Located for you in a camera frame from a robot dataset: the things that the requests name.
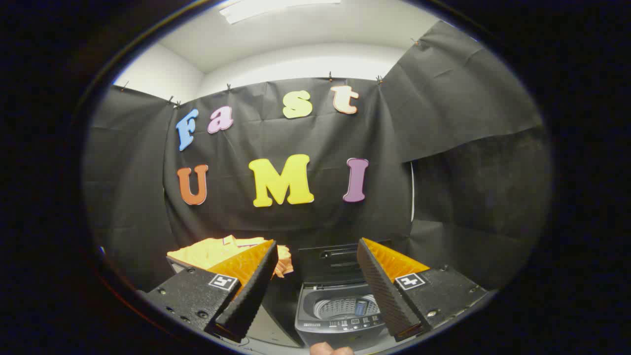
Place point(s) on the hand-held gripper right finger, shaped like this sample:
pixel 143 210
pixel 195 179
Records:
pixel 382 288

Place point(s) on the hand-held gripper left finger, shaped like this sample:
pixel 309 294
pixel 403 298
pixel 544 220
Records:
pixel 251 291

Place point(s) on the dark washing machine lid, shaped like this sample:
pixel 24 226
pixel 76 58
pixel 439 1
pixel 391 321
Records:
pixel 335 266

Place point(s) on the orange polo shirt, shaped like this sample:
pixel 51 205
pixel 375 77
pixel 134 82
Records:
pixel 217 251

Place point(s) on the grey washing machine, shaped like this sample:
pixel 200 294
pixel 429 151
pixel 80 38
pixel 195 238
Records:
pixel 340 325

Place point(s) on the white ceiling light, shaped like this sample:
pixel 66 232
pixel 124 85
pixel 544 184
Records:
pixel 276 7

